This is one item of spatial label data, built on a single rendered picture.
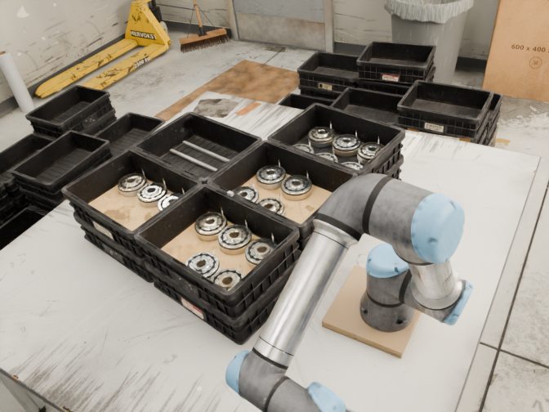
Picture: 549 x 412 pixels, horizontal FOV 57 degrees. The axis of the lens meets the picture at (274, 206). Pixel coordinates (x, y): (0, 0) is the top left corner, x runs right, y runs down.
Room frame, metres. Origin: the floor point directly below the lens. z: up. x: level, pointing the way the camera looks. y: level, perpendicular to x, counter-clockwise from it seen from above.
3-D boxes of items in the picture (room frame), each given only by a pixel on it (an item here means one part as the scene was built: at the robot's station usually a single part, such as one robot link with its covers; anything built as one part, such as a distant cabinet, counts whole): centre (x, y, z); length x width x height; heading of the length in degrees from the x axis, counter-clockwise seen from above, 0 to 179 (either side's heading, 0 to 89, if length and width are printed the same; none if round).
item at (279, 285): (1.09, 0.18, 0.76); 0.40 x 0.30 x 0.12; 45
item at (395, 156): (1.51, -0.25, 0.87); 0.40 x 0.30 x 0.11; 45
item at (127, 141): (2.51, 0.78, 0.31); 0.40 x 0.30 x 0.34; 144
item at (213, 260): (1.04, 0.23, 0.86); 0.10 x 0.10 x 0.01
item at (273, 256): (1.09, 0.18, 0.92); 0.40 x 0.30 x 0.02; 45
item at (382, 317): (0.89, -0.27, 0.78); 0.15 x 0.15 x 0.10
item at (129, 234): (1.37, 0.46, 0.92); 0.40 x 0.30 x 0.02; 45
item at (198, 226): (1.21, 0.21, 0.86); 0.10 x 0.10 x 0.01
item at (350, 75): (3.00, -0.50, 0.31); 0.40 x 0.30 x 0.34; 54
